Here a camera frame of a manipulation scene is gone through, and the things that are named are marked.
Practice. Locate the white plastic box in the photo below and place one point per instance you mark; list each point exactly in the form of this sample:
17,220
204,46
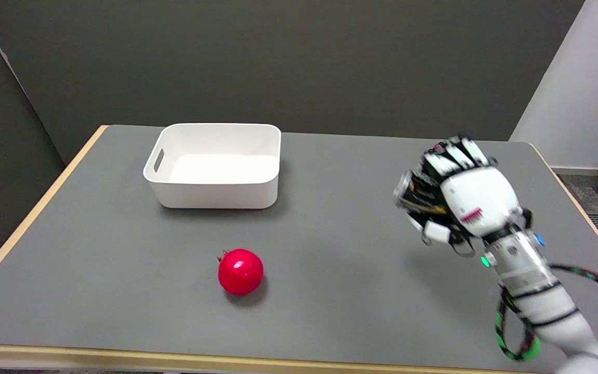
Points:
215,165

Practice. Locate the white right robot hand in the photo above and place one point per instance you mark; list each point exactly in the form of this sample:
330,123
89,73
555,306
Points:
478,197

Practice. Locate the black can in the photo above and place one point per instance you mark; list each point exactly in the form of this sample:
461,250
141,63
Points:
417,195

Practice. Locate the red pomegranate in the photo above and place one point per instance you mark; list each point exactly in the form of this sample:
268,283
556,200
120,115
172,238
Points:
240,271

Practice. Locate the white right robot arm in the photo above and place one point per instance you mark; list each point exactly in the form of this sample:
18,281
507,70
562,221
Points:
538,291

